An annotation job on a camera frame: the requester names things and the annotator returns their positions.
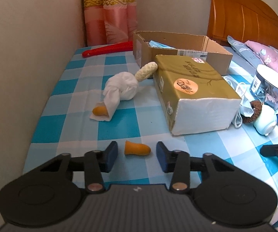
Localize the blue checked bed sheet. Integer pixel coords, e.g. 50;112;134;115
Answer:
21;45;278;232

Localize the pink curtain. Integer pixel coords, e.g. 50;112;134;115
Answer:
82;0;139;46

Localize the cream fluffy hair scrunchie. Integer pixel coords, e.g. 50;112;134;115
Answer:
135;61;159;82

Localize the blue-grey pillow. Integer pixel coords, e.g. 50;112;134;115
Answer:
227;36;265;74

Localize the clear jar with white lid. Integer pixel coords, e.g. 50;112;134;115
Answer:
249;64;278;110

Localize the cardboard box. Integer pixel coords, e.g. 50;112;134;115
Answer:
132;31;233;76

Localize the wooden headboard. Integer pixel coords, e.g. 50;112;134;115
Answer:
206;0;278;55

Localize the brown hair scrunchie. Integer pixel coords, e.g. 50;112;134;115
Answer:
242;101;264;125

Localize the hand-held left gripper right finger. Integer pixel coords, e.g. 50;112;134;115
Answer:
155;141;248;194

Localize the pink floral pillow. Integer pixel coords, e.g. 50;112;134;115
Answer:
245;41;278;83

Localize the white and green soft toy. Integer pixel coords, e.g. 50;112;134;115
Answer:
253;105;278;136

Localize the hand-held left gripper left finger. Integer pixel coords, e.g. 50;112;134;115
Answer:
23;141;118;194

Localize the white tissue bundle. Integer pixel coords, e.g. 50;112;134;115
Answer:
89;72;141;122

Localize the gold tissue pack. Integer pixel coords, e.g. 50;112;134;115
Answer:
153;54;242;136

